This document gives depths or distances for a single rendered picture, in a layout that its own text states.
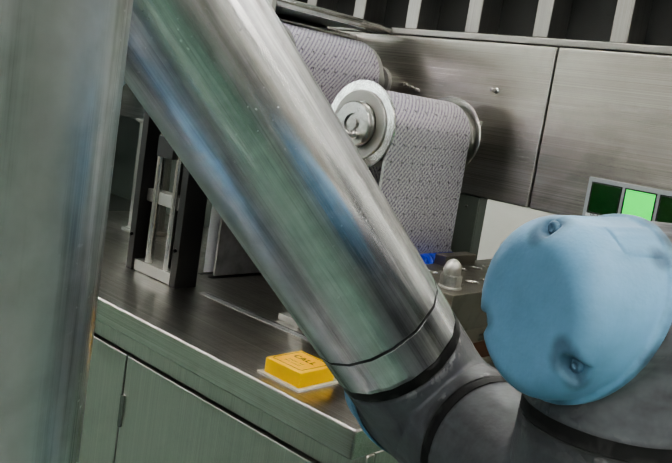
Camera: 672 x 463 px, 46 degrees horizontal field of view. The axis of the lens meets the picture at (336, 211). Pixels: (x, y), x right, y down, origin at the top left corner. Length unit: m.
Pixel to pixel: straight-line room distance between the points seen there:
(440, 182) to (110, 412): 0.70
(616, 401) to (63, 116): 0.23
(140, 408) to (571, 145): 0.87
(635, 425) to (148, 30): 0.25
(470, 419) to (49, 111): 0.27
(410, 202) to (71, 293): 1.19
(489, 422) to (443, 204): 1.08
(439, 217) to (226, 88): 1.14
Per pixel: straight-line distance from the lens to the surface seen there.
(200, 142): 0.36
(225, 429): 1.22
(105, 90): 0.22
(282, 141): 0.36
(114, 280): 1.52
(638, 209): 1.44
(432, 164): 1.41
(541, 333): 0.32
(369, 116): 1.31
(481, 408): 0.41
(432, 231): 1.45
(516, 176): 1.55
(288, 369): 1.09
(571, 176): 1.50
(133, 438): 1.41
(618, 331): 0.31
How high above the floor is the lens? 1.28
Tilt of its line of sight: 8 degrees down
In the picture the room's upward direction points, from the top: 9 degrees clockwise
